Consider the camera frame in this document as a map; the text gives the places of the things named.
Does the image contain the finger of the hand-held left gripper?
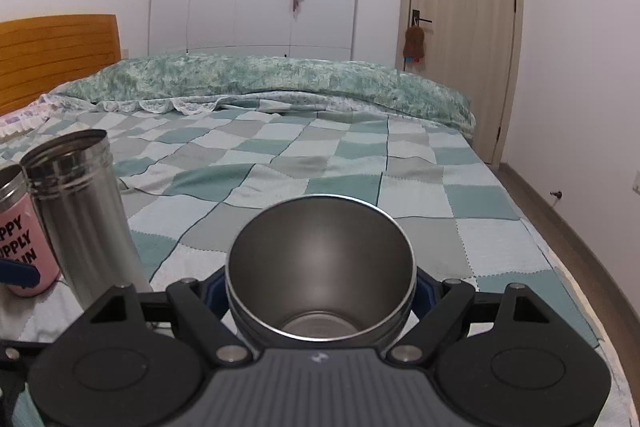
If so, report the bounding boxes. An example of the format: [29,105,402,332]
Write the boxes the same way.
[0,258,41,289]

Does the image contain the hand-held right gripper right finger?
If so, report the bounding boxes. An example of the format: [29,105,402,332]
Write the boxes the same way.
[384,267,562,366]

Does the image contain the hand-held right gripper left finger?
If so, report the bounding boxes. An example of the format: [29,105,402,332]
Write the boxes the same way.
[80,269,252,367]

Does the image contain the pink printed cup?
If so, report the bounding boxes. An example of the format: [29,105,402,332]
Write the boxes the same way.
[0,164,63,298]

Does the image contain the wide stainless steel cup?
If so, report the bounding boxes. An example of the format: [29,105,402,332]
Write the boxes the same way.
[225,194,417,351]

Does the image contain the tall stainless steel flask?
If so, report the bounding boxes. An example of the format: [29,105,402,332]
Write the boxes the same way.
[20,130,154,311]

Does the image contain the checkered green grey blanket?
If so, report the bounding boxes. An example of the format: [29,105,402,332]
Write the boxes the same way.
[0,104,613,427]

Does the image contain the white lace-edged pillow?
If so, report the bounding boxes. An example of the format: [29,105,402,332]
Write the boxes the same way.
[0,93,96,144]

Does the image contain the wooden bed headboard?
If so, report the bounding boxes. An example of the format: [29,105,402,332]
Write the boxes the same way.
[0,14,122,116]

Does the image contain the green floral quilt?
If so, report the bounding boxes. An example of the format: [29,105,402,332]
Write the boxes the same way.
[52,53,477,138]

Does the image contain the brown hanging plush toy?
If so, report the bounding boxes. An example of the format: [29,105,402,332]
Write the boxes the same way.
[403,25,427,64]

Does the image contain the beige wooden door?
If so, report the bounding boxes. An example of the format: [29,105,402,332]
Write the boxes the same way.
[398,0,525,166]

